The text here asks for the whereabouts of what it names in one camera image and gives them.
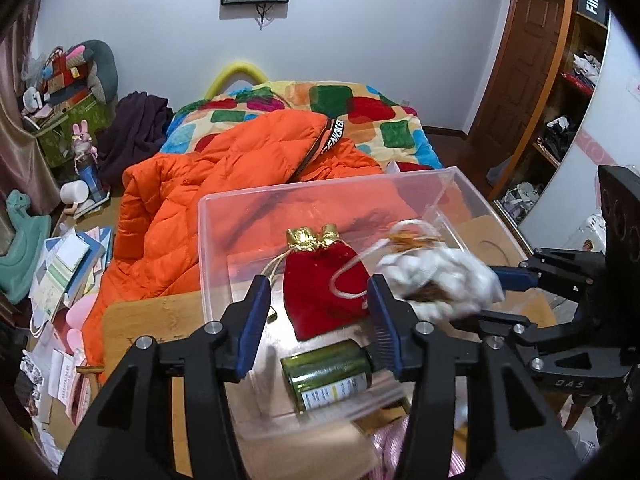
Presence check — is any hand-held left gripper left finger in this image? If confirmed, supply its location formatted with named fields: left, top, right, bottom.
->
left=59, top=274, right=273, bottom=480

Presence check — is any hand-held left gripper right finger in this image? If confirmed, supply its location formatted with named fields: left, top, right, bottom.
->
left=367, top=274, right=576, bottom=480

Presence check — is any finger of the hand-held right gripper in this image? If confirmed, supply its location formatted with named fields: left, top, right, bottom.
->
left=487, top=247, right=608, bottom=306
left=447, top=307, right=633, bottom=391

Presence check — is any red velvet pouch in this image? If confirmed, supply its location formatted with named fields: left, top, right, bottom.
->
left=282, top=224, right=371, bottom=342

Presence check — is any white cloth drawstring bag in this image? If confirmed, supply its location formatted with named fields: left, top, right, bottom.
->
left=331, top=219, right=506, bottom=323

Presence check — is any clear plastic storage box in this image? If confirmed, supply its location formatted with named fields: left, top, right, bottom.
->
left=197, top=166, right=501, bottom=428

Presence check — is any white floor bag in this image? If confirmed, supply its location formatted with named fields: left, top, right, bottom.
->
left=500, top=180, right=546, bottom=226

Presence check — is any green can white label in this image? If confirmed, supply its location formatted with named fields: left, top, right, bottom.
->
left=280, top=339, right=375, bottom=415

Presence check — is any wooden desk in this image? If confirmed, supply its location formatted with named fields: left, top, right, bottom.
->
left=100, top=212, right=558, bottom=480

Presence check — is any orange puffer jacket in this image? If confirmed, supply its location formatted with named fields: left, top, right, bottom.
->
left=81, top=109, right=401, bottom=383

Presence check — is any pink striped cloth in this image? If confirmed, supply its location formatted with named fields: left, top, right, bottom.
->
left=370, top=410, right=471, bottom=480

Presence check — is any beige paper bag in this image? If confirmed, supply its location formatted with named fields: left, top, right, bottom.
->
left=235, top=420, right=381, bottom=480

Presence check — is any brown wooden door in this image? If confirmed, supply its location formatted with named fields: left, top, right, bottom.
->
left=470, top=0, right=571, bottom=201

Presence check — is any wooden shelf unit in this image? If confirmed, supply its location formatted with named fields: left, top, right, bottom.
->
left=530, top=0, right=613, bottom=171

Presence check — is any pile of books and papers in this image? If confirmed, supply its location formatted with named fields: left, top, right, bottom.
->
left=20, top=225, right=116, bottom=461

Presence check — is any colourful patch blanket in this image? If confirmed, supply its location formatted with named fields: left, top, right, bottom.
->
left=161, top=80, right=445, bottom=173

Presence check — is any black printed box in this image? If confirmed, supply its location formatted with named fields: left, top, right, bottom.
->
left=575, top=0, right=613, bottom=28

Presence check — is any white mug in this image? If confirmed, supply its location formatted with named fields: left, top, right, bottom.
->
left=60, top=180, right=93, bottom=213

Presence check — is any dark purple cloth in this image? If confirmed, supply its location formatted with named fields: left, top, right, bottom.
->
left=97, top=91, right=173, bottom=186

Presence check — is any bunny lid water bottle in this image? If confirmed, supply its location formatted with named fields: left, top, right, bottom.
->
left=71, top=120, right=101, bottom=191

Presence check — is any teal dinosaur plush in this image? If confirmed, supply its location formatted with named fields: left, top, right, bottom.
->
left=0, top=189, right=52, bottom=306

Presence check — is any yellow foam tube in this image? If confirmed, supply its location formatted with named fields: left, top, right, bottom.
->
left=204, top=61, right=268, bottom=100

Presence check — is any grey cushion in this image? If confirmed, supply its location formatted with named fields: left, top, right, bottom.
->
left=80, top=39, right=119, bottom=103

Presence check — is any brown curtain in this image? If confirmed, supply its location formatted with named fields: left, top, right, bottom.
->
left=0, top=0, right=63, bottom=211

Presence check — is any red patchwork bag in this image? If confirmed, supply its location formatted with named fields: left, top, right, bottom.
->
left=42, top=47, right=96, bottom=93

